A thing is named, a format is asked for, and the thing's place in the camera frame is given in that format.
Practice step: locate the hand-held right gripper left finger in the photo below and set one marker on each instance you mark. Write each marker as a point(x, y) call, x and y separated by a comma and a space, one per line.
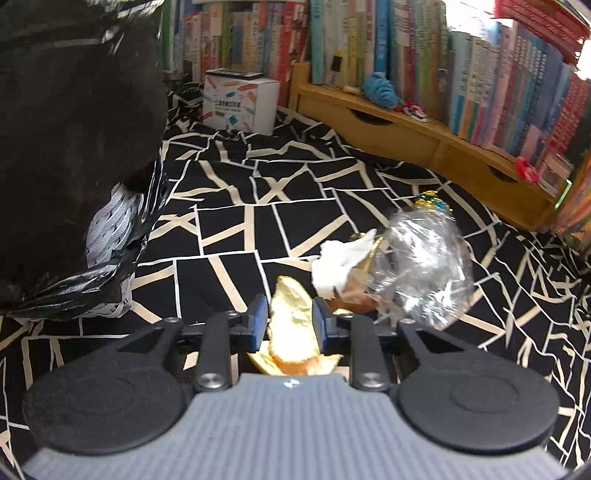
point(258, 323)

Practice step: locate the red crochet flower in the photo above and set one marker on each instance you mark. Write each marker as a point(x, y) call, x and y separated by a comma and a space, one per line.
point(526, 168)

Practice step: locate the white printed cardboard box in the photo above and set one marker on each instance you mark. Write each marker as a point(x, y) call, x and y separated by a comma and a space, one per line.
point(240, 106)

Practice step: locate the gold blue foil wrapper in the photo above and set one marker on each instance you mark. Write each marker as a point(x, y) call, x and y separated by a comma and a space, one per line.
point(431, 201)

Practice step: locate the black trash bag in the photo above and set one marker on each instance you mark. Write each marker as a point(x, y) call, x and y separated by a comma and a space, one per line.
point(69, 138)

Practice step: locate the row of children's storybooks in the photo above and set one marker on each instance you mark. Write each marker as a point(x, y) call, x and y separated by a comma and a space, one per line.
point(231, 32)

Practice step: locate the large orange peel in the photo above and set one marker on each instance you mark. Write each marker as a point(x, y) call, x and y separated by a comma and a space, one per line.
point(291, 323)

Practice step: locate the wooden desk shelf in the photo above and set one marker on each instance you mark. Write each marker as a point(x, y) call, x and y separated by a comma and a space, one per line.
point(415, 138)

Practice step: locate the blue yarn ball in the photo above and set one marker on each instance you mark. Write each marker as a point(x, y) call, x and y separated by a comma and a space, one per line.
point(381, 90)

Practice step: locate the black beige patterned blanket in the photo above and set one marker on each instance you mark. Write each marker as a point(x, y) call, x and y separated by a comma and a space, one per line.
point(258, 194)

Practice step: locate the red plastic basket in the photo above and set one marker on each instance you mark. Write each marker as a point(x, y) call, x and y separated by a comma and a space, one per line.
point(545, 23)

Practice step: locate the wooden drawer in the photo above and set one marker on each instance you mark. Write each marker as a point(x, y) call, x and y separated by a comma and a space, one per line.
point(494, 184)
point(369, 134)

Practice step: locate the row of thin picture books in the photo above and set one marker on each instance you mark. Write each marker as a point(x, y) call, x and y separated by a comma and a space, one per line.
point(577, 207)

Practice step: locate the small white-lidded jar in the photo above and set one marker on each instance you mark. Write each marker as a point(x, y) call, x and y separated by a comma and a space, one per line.
point(554, 173)

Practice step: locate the small orange peel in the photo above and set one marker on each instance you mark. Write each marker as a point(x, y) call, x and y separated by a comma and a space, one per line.
point(355, 304)

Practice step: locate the row of upright paperback books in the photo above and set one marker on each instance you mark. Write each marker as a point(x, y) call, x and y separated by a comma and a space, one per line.
point(461, 60)

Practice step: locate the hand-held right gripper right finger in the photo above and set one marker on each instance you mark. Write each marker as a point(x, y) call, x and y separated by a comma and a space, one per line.
point(322, 325)

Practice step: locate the crumpled white tissue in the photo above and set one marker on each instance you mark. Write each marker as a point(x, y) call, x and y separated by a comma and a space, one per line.
point(337, 263)

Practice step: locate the clear plastic bag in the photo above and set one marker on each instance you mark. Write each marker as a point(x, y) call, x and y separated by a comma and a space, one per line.
point(425, 267)

